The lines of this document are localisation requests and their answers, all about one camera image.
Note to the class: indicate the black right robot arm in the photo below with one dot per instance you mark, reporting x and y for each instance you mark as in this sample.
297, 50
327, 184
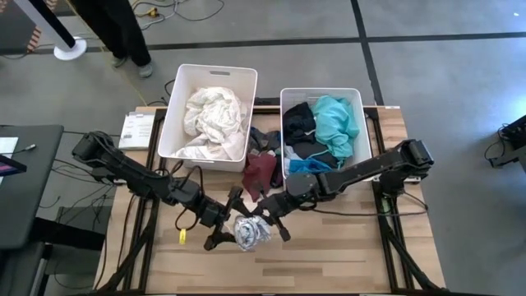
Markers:
361, 172

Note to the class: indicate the maroon garment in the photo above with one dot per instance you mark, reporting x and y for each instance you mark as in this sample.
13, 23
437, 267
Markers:
259, 172

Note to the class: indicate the white perforated plastic bin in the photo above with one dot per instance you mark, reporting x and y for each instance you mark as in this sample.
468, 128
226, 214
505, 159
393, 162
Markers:
363, 140
181, 82

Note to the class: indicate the tablet screen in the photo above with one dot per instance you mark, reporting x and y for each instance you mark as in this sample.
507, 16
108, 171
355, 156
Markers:
10, 167

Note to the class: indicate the black desk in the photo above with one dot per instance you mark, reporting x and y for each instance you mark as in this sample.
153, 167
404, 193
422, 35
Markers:
33, 193

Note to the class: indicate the dark hazard-striped panel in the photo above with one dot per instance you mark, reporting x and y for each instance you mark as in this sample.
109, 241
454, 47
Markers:
12, 33
61, 5

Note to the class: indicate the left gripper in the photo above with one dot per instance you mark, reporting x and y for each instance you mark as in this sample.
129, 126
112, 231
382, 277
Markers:
215, 214

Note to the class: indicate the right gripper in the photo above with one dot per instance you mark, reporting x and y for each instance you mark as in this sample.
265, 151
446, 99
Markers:
287, 203

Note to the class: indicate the white leaf-patterned cloth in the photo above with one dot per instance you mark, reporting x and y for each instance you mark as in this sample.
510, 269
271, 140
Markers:
250, 234

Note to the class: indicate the black desk foot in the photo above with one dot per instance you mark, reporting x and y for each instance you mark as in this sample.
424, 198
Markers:
70, 238

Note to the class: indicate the bright blue garment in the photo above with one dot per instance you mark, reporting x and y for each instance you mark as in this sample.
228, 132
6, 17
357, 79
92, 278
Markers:
308, 166

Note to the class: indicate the white paper booklet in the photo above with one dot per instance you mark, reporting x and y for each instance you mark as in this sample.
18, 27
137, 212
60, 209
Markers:
136, 131

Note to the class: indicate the black floor device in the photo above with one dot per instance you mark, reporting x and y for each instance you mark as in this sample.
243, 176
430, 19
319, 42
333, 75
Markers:
515, 135

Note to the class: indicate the light blue shirt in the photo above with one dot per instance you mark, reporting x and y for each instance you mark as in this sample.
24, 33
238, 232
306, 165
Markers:
289, 158

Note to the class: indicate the white pole stand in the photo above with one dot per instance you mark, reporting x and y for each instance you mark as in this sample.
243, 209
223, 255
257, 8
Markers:
70, 49

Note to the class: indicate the grey garment with label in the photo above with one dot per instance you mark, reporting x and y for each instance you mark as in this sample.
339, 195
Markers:
263, 140

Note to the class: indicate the white crinkled cloth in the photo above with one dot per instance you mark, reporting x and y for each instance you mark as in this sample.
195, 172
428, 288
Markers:
213, 115

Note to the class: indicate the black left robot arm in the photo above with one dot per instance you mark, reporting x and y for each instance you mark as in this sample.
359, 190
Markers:
135, 177

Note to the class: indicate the white paper sheet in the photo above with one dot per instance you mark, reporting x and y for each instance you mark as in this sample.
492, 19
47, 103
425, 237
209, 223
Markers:
7, 144

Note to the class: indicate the person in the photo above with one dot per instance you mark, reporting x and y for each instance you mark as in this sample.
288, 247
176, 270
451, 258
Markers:
119, 29

